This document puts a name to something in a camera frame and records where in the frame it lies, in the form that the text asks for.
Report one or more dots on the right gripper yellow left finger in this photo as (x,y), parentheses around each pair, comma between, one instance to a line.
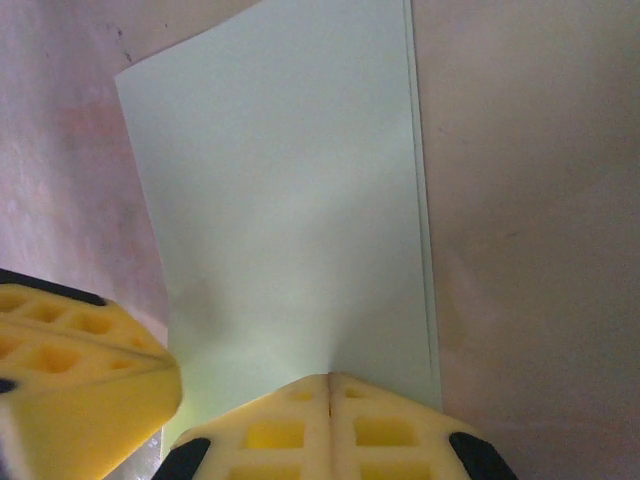
(270,440)

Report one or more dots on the light green paper sheet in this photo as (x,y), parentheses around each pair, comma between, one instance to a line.
(280,200)

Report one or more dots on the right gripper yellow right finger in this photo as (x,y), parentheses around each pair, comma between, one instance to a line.
(400,440)

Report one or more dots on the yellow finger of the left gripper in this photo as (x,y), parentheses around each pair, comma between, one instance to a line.
(75,312)
(75,415)

